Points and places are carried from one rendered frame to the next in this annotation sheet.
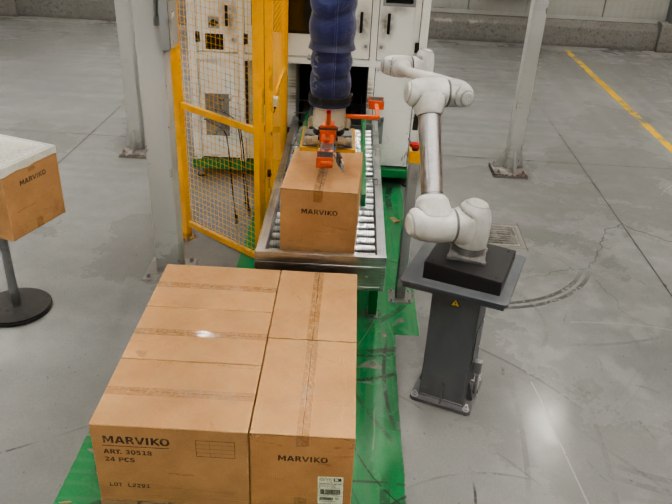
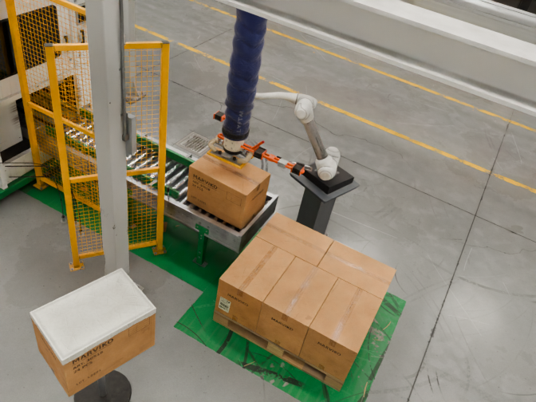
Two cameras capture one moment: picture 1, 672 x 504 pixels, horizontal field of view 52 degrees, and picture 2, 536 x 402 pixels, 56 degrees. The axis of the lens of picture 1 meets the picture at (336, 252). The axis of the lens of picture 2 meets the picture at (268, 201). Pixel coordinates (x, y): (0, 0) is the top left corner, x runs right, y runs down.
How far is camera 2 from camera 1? 400 cm
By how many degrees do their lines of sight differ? 57
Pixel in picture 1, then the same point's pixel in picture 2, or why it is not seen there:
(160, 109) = (123, 195)
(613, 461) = (370, 214)
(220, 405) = (361, 301)
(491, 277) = (348, 177)
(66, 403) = (237, 388)
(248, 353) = (326, 277)
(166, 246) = not seen: hidden behind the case
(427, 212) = (332, 166)
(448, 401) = not seen: hidden behind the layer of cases
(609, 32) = not seen: outside the picture
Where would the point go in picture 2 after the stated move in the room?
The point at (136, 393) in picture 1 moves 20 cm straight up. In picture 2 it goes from (341, 329) to (348, 313)
